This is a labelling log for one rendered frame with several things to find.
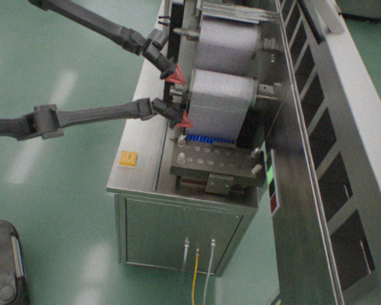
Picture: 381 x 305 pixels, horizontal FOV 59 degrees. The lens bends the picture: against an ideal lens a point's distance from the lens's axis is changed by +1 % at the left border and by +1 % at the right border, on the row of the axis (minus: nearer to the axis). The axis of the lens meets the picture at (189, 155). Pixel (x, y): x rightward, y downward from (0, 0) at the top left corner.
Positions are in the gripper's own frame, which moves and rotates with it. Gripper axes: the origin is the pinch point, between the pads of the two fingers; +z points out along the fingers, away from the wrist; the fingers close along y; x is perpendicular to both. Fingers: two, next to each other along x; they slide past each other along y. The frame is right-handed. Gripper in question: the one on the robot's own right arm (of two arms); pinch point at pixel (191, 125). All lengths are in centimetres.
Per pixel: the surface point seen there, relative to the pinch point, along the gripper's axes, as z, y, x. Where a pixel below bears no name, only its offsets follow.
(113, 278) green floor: 25, 32, -109
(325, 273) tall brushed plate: 9, 74, 45
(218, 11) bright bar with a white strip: -14.1, -30.4, 34.2
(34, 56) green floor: -85, -176, -172
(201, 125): 3.1, 0.3, 2.9
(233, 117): 10.5, 0.3, 15.4
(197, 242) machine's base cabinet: 39, 26, -45
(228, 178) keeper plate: 18.6, 21.6, 3.4
